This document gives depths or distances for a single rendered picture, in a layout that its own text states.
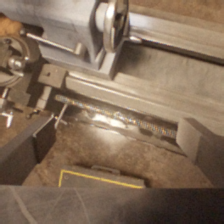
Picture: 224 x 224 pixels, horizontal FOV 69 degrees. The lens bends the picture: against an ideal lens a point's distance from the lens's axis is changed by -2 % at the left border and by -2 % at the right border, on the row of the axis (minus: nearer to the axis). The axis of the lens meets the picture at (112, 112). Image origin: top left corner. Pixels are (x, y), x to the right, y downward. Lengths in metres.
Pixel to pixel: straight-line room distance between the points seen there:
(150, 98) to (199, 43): 0.34
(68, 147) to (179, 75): 1.25
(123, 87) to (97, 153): 0.99
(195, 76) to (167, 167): 0.96
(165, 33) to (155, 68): 0.18
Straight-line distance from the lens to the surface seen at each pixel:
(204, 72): 1.02
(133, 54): 1.00
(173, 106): 0.81
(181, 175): 1.73
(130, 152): 1.64
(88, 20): 0.59
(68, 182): 1.46
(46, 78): 0.90
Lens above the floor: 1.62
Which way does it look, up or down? 81 degrees down
